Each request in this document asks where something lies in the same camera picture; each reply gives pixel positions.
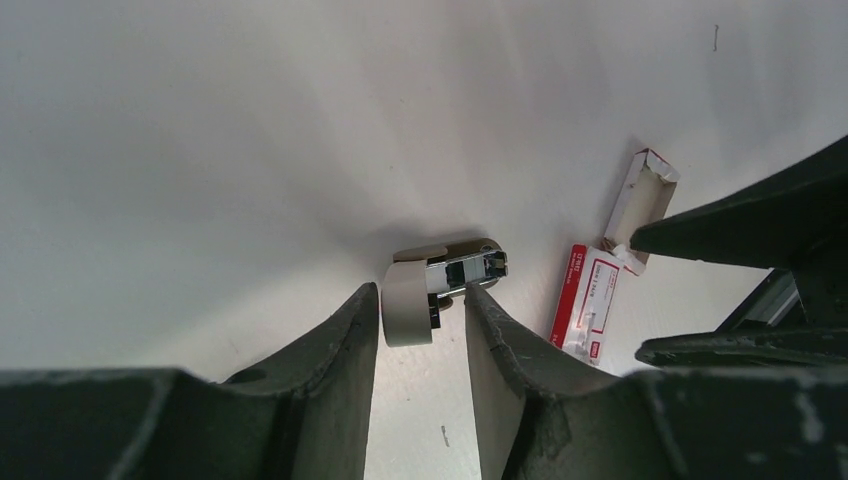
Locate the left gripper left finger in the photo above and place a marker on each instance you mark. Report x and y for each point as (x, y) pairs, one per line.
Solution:
(301, 413)

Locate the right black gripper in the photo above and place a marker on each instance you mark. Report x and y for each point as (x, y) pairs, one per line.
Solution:
(797, 216)

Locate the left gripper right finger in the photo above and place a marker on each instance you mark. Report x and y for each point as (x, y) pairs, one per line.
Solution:
(543, 414)

